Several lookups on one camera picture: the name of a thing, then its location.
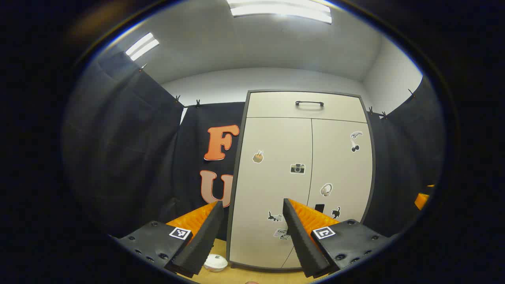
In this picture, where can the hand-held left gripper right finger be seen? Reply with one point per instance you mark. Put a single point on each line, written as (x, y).
(300, 240)

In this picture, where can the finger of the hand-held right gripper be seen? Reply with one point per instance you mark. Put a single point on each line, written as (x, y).
(421, 200)

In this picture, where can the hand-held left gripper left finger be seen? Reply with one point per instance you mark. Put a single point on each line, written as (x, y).
(205, 240)

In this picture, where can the cabinet door with camera sticker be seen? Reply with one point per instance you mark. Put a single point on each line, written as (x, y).
(268, 185)

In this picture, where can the cabinet door with cherry sticker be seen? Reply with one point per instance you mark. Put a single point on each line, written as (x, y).
(339, 165)

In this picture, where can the beige double-door shoe cabinet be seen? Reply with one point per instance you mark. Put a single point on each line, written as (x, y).
(272, 106)

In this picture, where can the beige cabinet drawer front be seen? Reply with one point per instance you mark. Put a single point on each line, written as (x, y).
(276, 106)

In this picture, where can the white round bowl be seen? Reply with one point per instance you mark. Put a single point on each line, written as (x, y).
(216, 262)

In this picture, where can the black backdrop cloth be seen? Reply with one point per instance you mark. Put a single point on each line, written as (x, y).
(118, 157)

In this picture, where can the small ceiling light panel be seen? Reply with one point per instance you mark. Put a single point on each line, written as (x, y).
(142, 46)

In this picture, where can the large ceiling light panel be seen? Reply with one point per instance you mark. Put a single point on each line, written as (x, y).
(280, 10)

